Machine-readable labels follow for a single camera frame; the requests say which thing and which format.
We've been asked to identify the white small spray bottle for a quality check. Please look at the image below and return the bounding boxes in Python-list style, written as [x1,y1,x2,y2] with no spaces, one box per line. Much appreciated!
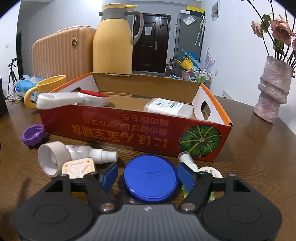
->
[65,145,118,164]

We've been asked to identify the white round disc device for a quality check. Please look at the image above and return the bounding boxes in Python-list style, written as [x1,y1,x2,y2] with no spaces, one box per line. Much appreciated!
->
[199,166,223,178]

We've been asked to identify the beige square charger plug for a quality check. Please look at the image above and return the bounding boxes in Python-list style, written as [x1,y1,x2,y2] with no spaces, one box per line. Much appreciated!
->
[62,158,96,179]

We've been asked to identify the blue round jar lid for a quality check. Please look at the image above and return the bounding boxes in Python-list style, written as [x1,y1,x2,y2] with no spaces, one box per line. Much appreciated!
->
[123,154,179,202]

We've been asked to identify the white tape roll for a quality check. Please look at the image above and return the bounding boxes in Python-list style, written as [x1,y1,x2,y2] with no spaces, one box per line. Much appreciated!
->
[38,141,71,178]

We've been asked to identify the clear jar blue lid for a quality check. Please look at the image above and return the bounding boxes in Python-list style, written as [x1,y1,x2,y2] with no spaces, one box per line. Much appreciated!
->
[144,98,193,118]

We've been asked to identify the red white lint brush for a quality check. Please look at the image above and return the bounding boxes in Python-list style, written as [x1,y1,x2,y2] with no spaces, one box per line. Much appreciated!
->
[36,90,110,110]

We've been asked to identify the purple ridged cap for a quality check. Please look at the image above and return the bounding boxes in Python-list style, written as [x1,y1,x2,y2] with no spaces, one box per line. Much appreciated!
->
[21,124,46,147]

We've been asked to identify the red cardboard pumpkin box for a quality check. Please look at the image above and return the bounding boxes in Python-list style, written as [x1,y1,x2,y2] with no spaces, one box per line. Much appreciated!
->
[39,73,232,161]

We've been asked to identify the yellow ceramic mug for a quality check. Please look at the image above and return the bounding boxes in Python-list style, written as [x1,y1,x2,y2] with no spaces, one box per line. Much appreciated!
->
[23,75,67,109]

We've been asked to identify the yellow watering can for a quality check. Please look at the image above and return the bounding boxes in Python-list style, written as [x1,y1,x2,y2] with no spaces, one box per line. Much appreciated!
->
[175,58,194,71]

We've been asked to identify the pink textured vase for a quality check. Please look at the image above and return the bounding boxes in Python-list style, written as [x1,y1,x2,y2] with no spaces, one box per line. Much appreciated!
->
[254,56,293,124]

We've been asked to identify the dark brown door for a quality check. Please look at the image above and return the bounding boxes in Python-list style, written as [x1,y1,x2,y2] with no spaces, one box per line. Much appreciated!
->
[132,14,171,74]

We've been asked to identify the yellow thermos jug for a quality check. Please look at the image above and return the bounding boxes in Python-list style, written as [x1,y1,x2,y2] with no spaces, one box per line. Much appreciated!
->
[93,3,144,74]

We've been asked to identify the pink ribbed small suitcase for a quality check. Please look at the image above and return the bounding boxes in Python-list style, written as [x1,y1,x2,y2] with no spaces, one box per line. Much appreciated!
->
[32,26,96,81]

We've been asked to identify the black tripod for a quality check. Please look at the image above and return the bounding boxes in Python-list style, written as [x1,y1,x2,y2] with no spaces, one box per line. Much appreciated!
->
[6,58,18,100]

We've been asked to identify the grey refrigerator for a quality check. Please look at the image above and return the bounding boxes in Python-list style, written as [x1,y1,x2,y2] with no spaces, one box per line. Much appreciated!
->
[171,11,205,77]

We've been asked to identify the dried pink roses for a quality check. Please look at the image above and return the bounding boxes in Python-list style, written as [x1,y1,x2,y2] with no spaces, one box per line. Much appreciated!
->
[248,1,295,70]

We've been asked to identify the white board against wall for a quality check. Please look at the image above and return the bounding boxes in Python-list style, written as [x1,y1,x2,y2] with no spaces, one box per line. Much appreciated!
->
[222,90,234,100]

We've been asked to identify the wire storage cart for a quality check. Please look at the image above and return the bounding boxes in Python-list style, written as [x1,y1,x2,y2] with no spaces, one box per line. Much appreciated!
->
[189,67,212,88]

